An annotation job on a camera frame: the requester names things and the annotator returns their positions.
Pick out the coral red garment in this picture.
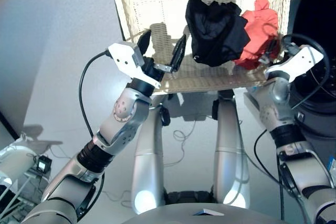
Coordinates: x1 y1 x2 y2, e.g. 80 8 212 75
233 0 281 70

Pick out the black garment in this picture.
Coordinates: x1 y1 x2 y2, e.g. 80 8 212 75
185 0 251 68

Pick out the pale woven laundry basket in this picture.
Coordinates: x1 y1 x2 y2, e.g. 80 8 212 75
111 0 293 96

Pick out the grey washing machine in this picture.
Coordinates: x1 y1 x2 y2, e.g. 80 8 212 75
243 0 336 224

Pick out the blue and white sticker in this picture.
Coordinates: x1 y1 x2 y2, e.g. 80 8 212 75
327 155 336 175

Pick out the black robot pelvis block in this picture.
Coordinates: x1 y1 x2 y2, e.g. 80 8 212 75
164 189 217 205

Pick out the small black screen device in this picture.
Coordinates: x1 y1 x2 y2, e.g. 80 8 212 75
34 155 52 174

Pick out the grey robot torso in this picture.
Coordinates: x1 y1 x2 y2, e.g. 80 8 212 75
120 202 284 224

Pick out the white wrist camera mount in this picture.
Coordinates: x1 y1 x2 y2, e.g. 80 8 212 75
106 41 162 90
265 45 325 83

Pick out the thin looped floor cable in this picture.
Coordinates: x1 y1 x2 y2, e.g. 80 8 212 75
102 189 134 209
162 119 200 167

